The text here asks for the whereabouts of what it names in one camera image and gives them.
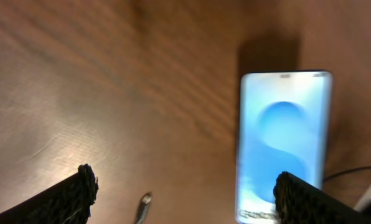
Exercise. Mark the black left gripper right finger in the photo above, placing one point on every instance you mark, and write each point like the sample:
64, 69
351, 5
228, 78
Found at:
296, 201

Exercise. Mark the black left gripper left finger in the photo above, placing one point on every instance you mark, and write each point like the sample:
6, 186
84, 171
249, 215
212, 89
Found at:
68, 201

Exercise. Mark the blue Galaxy S25+ smartphone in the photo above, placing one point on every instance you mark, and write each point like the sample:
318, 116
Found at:
284, 119

